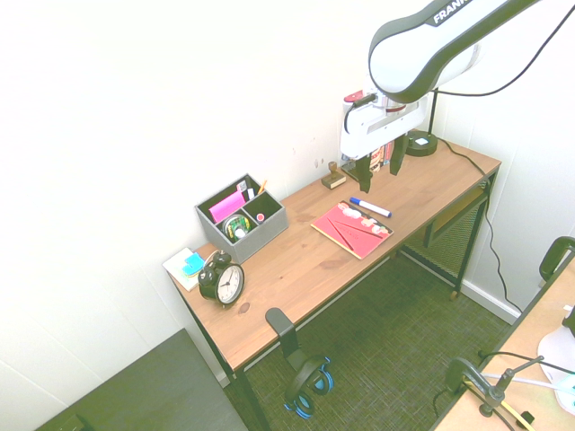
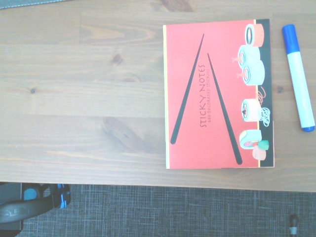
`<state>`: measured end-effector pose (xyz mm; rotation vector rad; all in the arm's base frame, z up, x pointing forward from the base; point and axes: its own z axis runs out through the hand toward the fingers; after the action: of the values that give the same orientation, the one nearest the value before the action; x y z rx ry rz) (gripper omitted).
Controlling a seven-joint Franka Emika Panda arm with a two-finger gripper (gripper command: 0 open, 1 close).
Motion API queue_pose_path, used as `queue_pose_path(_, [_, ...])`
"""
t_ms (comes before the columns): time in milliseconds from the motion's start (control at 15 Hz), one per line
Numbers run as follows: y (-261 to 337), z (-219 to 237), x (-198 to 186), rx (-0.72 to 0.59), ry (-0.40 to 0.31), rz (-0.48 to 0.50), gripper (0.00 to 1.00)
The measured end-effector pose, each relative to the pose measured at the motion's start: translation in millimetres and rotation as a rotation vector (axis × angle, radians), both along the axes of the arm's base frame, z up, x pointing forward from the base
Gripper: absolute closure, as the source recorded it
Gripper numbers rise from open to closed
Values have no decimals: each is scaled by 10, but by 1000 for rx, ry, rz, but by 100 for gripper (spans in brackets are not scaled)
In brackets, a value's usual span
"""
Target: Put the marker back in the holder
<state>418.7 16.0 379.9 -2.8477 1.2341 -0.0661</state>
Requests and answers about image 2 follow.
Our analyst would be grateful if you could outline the blue white marker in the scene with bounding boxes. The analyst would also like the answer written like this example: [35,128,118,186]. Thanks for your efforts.
[282,24,316,133]

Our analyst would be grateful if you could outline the red sticky notes booklet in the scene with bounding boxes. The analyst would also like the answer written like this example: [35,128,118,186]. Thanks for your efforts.
[162,18,276,170]

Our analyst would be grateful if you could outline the black blue headphones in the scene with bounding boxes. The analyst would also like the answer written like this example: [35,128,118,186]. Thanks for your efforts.
[0,183,72,232]

